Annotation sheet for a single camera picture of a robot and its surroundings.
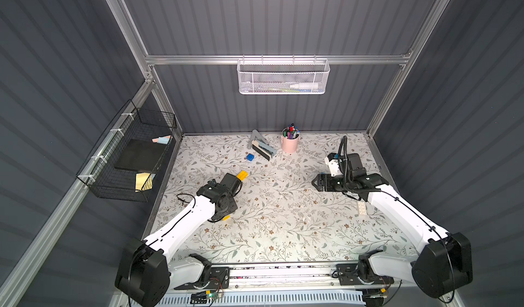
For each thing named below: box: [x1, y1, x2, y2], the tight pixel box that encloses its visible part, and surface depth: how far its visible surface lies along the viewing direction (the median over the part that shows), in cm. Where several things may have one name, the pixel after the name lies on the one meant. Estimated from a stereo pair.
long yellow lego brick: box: [236, 169, 250, 181], surface depth 104 cm
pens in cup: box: [283, 122, 301, 140], surface depth 107 cm
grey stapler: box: [247, 128, 278, 162], surface depth 114 cm
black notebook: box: [114, 138, 168, 172], surface depth 76 cm
